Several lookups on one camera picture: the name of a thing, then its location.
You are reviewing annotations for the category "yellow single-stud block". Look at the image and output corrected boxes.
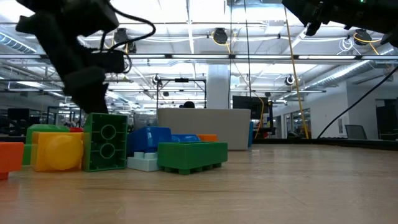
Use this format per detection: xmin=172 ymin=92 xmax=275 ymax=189
xmin=30 ymin=131 xmax=85 ymax=173

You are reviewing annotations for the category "green hollow-underside brick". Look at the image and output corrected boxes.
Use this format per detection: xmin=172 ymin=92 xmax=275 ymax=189
xmin=81 ymin=112 xmax=129 ymax=173

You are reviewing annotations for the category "pale teal stud block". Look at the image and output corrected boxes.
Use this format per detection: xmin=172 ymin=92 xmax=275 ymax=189
xmin=126 ymin=151 xmax=162 ymax=172

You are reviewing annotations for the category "red-orange flat brick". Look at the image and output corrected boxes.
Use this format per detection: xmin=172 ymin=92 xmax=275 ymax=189
xmin=0 ymin=141 xmax=25 ymax=180

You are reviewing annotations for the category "black left camera cable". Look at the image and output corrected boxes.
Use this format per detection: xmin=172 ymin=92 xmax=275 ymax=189
xmin=99 ymin=0 xmax=157 ymax=74

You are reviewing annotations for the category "small black background monitor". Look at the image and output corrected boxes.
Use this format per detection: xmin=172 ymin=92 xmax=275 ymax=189
xmin=7 ymin=108 xmax=30 ymax=121

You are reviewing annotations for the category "dark blue block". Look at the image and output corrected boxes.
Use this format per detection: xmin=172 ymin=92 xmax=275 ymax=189
xmin=126 ymin=126 xmax=172 ymax=156

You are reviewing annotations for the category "black background rig frame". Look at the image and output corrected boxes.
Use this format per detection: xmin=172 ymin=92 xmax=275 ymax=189
xmin=155 ymin=77 xmax=208 ymax=109

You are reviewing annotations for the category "yellow hanging cable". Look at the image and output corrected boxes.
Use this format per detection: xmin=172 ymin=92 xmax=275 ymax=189
xmin=282 ymin=0 xmax=310 ymax=139

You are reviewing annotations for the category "blue plastic bin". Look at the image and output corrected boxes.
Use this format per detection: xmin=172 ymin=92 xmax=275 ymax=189
xmin=248 ymin=121 xmax=255 ymax=147

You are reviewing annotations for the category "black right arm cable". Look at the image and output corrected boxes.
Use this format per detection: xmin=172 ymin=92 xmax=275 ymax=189
xmin=316 ymin=65 xmax=398 ymax=140

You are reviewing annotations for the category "large blue notched block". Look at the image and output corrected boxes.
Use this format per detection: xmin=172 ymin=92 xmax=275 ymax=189
xmin=170 ymin=133 xmax=201 ymax=143

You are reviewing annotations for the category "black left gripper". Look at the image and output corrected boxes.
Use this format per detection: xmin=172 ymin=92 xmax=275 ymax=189
xmin=34 ymin=12 xmax=110 ymax=114

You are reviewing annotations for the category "large green flat-stud brick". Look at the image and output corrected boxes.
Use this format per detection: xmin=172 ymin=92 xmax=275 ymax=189
xmin=157 ymin=141 xmax=229 ymax=175

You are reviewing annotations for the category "black cabinet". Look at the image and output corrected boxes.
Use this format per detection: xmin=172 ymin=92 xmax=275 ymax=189
xmin=374 ymin=98 xmax=398 ymax=141

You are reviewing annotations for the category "grey office chair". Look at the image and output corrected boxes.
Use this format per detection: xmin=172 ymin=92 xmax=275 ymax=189
xmin=344 ymin=124 xmax=368 ymax=140

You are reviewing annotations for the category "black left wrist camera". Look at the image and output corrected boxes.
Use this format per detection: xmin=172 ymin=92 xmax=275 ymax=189
xmin=90 ymin=49 xmax=127 ymax=75

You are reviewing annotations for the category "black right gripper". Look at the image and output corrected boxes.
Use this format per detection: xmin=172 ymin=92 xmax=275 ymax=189
xmin=281 ymin=0 xmax=332 ymax=37

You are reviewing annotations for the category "green round two-stud block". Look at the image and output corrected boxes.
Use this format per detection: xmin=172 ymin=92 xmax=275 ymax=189
xmin=22 ymin=124 xmax=71 ymax=166

